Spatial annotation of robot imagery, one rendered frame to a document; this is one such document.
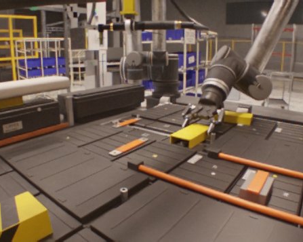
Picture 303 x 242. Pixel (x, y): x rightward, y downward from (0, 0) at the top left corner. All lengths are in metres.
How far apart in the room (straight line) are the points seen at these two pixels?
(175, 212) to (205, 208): 0.05
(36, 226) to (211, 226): 0.26
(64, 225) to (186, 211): 0.20
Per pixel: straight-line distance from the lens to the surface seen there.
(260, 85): 0.99
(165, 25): 1.23
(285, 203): 0.50
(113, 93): 1.08
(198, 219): 0.40
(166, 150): 0.66
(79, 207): 0.44
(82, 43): 3.40
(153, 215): 0.41
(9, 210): 0.40
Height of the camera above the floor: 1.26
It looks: 16 degrees down
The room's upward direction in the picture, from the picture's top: straight up
